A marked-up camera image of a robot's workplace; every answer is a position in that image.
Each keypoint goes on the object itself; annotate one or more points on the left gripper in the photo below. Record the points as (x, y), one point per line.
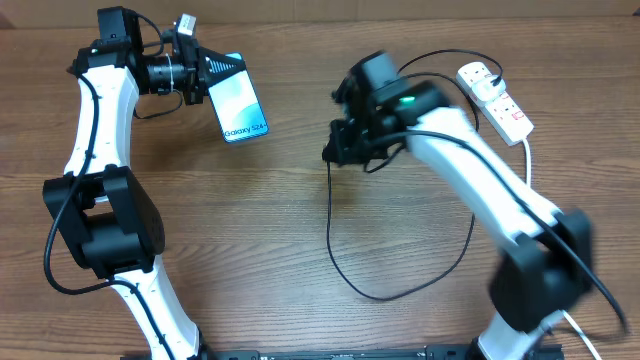
(198, 62)

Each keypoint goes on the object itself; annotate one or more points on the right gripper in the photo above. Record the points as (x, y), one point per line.
(341, 155)

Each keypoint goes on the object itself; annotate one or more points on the Samsung Galaxy smartphone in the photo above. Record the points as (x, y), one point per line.
(237, 108)

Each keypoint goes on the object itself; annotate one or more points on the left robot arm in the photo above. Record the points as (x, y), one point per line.
(106, 231)

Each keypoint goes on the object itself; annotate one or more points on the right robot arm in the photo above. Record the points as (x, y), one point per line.
(546, 264)

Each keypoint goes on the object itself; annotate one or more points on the white charger plug adapter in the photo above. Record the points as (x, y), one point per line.
(488, 88)

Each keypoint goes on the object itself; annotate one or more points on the white power strip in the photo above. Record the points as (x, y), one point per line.
(503, 113)

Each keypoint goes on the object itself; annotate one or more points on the cardboard backdrop panel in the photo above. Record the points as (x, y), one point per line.
(30, 14)

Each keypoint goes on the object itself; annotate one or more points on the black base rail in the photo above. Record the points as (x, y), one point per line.
(433, 352)

